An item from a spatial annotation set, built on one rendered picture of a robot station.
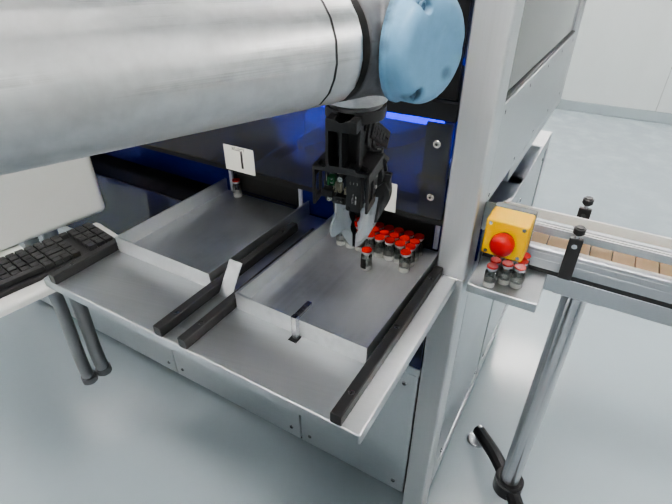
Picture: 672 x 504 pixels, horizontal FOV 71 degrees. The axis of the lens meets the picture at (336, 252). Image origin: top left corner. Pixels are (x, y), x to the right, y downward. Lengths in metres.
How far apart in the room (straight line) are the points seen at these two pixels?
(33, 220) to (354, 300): 0.86
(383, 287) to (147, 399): 1.27
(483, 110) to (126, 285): 0.71
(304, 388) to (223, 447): 1.06
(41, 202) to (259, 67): 1.14
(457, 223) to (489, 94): 0.23
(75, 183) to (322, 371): 0.89
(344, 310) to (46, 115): 0.67
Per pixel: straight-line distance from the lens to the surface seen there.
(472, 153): 0.82
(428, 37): 0.33
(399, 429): 1.32
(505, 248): 0.83
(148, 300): 0.93
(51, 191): 1.38
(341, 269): 0.94
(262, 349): 0.78
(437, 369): 1.11
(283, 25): 0.28
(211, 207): 1.20
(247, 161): 1.08
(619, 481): 1.88
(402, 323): 0.79
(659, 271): 1.03
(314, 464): 1.69
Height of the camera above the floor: 1.42
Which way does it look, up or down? 33 degrees down
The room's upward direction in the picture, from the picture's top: straight up
